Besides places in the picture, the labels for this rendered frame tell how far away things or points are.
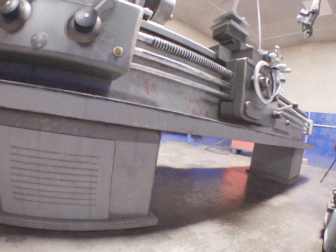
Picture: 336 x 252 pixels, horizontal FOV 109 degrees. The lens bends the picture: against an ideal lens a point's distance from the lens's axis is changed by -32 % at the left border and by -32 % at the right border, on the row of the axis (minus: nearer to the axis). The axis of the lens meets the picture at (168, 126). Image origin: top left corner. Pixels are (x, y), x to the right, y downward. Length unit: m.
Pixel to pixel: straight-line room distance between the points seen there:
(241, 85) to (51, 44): 0.76
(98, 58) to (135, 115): 0.19
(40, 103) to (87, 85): 0.23
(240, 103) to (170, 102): 0.32
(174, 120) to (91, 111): 0.26
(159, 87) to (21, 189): 0.65
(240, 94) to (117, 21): 0.60
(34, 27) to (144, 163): 0.57
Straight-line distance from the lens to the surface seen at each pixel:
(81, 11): 0.48
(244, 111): 0.83
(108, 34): 0.53
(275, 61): 1.03
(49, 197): 0.65
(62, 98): 0.47
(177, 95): 0.78
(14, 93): 0.50
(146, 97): 0.71
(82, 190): 0.63
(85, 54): 0.50
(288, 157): 2.07
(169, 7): 1.04
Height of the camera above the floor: 0.42
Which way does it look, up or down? 1 degrees down
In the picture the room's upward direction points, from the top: 9 degrees clockwise
